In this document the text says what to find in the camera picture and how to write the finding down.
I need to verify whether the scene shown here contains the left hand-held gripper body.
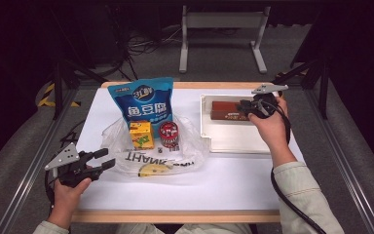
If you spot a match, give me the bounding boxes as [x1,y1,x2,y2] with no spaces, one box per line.
[44,141,104,189]

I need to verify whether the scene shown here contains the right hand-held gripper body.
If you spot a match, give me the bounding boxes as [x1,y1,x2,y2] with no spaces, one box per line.
[243,83,289,120]

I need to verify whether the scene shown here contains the person's legs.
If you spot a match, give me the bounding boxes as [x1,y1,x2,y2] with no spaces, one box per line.
[115,222,252,234]

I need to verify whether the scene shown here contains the red round can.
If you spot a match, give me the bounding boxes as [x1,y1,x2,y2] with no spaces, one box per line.
[158,121,180,149]

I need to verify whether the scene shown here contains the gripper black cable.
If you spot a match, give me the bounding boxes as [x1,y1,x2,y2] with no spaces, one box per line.
[43,170,59,209]
[262,99,328,234]

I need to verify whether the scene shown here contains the white metal stand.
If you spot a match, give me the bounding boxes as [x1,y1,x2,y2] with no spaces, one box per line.
[178,4,272,74]

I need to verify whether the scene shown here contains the yellow black striped tape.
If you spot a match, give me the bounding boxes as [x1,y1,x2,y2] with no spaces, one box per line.
[37,82,82,108]

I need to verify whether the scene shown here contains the black metal stand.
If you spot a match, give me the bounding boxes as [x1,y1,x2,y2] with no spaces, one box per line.
[271,58,331,121]

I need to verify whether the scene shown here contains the translucent plastic shopping bag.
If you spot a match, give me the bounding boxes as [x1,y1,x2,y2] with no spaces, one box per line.
[100,113,210,178]

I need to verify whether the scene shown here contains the white table cover board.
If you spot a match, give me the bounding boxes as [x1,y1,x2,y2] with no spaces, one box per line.
[76,88,306,212]

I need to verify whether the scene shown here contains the black cable beside table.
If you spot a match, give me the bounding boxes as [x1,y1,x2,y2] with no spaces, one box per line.
[59,120,86,149]

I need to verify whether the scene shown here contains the blue snack bag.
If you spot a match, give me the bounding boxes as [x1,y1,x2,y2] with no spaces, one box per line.
[106,76,175,132]

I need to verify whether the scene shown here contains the brown rectangular box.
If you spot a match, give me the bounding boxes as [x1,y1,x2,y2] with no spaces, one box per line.
[209,100,251,122]

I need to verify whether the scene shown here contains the yellow drink carton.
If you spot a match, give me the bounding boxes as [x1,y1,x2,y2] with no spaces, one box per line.
[129,120,156,150]

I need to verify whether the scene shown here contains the white plastic tray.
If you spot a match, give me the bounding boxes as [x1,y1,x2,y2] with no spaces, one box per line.
[199,94,294,154]

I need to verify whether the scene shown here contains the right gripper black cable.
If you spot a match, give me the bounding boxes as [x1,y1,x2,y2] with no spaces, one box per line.
[262,99,328,234]

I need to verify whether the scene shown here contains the aluminium floor rail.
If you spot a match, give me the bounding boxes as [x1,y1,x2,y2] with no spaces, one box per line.
[305,87,374,234]
[0,89,79,234]

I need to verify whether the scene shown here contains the person's right hand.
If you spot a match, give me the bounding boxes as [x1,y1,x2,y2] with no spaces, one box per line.
[247,96,290,152]

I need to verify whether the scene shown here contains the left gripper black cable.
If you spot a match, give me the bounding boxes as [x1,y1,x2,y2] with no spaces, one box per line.
[43,170,59,209]

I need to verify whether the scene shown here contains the bundle of floor cables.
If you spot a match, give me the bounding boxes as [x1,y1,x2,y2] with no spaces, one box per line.
[110,23,183,82]

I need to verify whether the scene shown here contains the person's left hand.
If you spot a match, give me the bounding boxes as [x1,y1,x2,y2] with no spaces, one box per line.
[53,165,94,217]

